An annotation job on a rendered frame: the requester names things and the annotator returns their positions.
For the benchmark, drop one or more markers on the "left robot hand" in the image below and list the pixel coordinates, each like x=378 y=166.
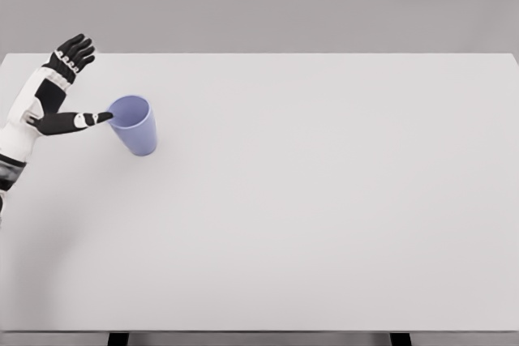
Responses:
x=34 y=95

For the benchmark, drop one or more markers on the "lavender plastic cup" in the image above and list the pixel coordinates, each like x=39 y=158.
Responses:
x=138 y=131

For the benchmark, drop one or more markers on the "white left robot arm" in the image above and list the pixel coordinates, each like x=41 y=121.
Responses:
x=12 y=147

